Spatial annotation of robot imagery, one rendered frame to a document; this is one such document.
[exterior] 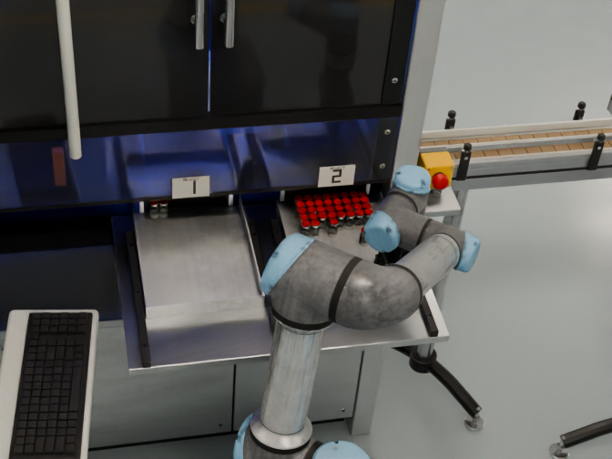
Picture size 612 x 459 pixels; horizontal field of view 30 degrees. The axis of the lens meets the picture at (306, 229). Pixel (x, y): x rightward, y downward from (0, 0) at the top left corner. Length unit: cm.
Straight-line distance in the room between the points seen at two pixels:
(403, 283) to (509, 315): 198
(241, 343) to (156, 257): 32
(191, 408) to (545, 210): 168
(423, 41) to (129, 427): 139
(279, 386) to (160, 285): 63
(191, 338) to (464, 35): 294
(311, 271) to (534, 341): 201
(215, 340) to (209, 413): 78
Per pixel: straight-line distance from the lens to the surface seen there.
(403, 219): 223
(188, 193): 262
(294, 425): 209
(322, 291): 185
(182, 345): 245
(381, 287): 185
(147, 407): 316
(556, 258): 410
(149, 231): 270
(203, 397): 316
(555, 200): 433
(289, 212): 276
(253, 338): 247
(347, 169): 265
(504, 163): 294
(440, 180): 271
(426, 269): 201
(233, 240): 268
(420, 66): 253
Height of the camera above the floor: 272
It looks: 43 degrees down
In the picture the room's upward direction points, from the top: 5 degrees clockwise
